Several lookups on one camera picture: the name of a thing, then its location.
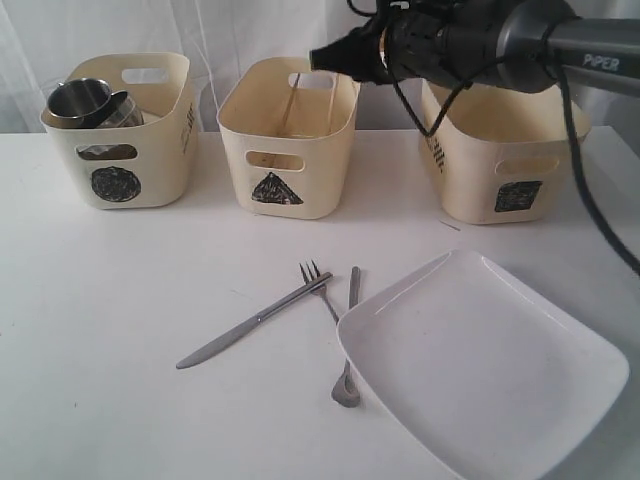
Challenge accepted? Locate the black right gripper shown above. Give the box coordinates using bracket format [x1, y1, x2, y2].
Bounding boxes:
[309, 9, 450, 85]

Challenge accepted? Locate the steel mug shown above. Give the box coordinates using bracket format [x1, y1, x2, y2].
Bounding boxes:
[96, 90, 144, 129]
[47, 78, 112, 124]

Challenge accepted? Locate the steel fork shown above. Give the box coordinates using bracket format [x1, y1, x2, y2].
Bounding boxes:
[299, 261, 339, 323]

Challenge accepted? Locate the steel bowl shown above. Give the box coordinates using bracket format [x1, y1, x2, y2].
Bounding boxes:
[76, 144, 138, 161]

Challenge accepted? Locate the steel knife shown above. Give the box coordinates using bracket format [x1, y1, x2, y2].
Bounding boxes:
[176, 272, 333, 370]

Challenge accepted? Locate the steel spoon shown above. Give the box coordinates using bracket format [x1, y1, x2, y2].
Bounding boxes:
[331, 266, 361, 408]

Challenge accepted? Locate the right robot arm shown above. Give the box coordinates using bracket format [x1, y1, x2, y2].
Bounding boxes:
[309, 0, 639, 96]

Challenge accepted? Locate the cream bin with triangle mark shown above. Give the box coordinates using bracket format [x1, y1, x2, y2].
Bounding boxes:
[217, 57, 360, 220]

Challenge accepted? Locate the cream bin with square mark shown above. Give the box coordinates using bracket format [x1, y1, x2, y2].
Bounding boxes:
[419, 85, 571, 225]

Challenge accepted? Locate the cream bin with circle mark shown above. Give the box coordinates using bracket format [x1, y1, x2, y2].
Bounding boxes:
[41, 52, 198, 210]

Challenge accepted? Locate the white curtain backdrop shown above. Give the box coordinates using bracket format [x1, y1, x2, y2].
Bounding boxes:
[1, 1, 375, 133]

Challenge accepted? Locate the white square plate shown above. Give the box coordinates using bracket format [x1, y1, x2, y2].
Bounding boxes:
[337, 250, 630, 479]

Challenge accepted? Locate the black cable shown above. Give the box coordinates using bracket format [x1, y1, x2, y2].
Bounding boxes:
[344, 0, 640, 276]

